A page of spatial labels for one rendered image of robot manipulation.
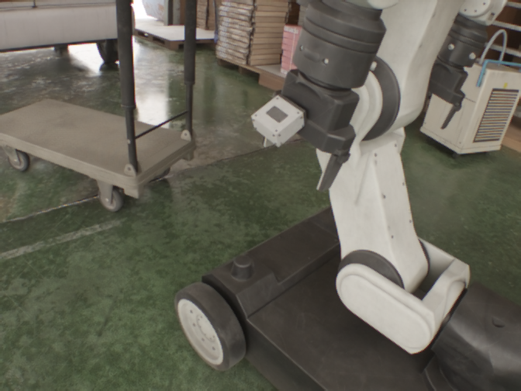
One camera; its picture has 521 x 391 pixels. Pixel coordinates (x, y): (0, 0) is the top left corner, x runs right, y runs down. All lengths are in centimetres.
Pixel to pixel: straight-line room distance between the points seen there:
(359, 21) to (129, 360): 81
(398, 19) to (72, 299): 98
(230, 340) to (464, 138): 177
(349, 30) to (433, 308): 46
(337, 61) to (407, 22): 21
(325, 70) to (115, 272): 88
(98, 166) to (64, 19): 181
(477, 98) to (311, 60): 179
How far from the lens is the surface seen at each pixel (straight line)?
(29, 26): 286
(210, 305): 74
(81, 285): 110
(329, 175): 45
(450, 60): 79
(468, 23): 80
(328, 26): 38
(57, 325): 103
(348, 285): 70
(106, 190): 130
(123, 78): 105
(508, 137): 286
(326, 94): 41
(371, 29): 39
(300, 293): 82
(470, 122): 217
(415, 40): 57
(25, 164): 171
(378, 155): 65
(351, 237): 71
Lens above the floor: 76
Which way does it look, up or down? 32 degrees down
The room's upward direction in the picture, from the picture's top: 7 degrees clockwise
